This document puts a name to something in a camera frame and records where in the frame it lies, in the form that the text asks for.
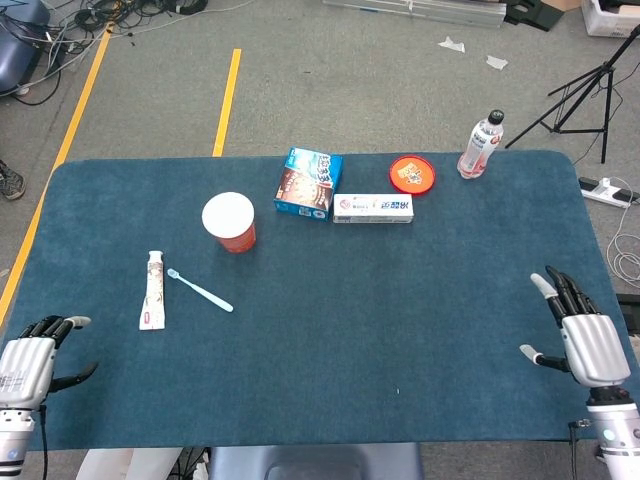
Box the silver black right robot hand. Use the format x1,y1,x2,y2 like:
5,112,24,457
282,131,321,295
518,265,632,389

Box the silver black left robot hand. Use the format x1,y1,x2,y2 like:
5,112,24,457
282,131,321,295
0,314,99,411

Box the white patterned toothpaste tube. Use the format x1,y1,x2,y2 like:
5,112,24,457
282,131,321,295
138,250,166,332

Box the light blue toothbrush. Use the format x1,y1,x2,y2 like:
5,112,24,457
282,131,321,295
166,268,235,314

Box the white toothpaste box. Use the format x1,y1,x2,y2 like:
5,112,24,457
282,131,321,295
332,193,415,225

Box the white power strip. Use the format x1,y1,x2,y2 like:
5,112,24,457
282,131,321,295
578,176,640,209

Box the grey sneaker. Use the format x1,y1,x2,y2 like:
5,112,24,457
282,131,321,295
0,158,27,201

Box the clear bottle with pink drink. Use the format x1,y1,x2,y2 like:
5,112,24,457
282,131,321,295
456,108,505,180

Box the blue felt table mat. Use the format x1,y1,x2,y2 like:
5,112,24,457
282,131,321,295
0,149,629,452

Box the red round lid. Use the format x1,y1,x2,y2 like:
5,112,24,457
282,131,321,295
387,154,437,196

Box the red paper cup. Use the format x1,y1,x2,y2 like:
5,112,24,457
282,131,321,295
201,191,257,255

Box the black tripod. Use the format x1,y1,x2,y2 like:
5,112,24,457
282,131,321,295
504,22,640,165

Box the navy rounded chair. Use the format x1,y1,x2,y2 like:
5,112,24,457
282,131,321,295
0,0,51,94

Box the white plastic bin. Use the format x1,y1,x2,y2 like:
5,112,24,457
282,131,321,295
581,0,640,38

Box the blue snack box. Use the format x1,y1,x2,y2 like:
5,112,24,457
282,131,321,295
273,146,345,222

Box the black foam brackets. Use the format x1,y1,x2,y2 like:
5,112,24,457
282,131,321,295
503,0,565,32

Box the aluminium profile rails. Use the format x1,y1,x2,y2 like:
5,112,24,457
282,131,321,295
322,0,506,29

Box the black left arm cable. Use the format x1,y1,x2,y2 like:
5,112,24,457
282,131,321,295
38,403,50,480

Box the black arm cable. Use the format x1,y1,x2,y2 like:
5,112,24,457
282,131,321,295
568,419,591,480
38,403,50,480

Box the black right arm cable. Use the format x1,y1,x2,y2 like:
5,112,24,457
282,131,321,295
568,419,591,480

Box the white coiled cable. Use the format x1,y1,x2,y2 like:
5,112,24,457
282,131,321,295
606,177,640,290

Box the black cables under table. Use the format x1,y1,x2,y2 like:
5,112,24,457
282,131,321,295
169,446,211,480

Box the tangled floor cable bundle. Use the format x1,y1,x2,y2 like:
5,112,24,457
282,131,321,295
0,0,256,106

